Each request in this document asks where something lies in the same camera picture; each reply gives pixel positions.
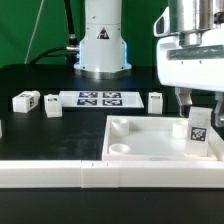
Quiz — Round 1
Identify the white left fence piece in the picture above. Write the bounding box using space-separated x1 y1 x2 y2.
0 120 2 139

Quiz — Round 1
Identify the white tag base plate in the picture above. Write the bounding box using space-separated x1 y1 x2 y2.
59 91 144 108

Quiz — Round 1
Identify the black thick cable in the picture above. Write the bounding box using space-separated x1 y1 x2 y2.
28 0 81 65

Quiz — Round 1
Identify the white front fence rail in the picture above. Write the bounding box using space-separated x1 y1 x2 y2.
0 160 224 188

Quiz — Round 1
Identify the white square tabletop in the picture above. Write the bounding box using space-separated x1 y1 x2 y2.
102 116 224 161

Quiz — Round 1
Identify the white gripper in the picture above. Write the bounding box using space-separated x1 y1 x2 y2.
154 6 224 127

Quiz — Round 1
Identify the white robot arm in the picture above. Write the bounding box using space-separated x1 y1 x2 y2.
74 0 224 127

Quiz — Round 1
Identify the thin white cable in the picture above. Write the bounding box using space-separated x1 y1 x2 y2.
24 0 46 65

